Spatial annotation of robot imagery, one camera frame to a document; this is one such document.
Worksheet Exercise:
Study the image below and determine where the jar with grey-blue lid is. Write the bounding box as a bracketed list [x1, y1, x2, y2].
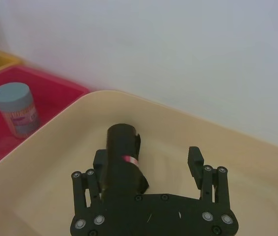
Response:
[0, 82, 42, 139]

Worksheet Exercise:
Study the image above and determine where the black cylindrical bottle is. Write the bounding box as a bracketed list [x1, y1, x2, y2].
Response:
[100, 123, 150, 198]

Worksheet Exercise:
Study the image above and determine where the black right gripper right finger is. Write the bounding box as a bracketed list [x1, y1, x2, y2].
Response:
[186, 146, 235, 215]

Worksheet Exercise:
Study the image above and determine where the red plastic bin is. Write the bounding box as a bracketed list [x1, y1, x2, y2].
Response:
[0, 65, 91, 176]

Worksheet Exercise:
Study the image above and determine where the cream plastic bin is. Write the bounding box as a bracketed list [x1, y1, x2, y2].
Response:
[0, 90, 278, 236]

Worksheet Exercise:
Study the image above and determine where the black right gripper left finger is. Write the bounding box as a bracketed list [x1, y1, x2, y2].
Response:
[71, 148, 109, 217]

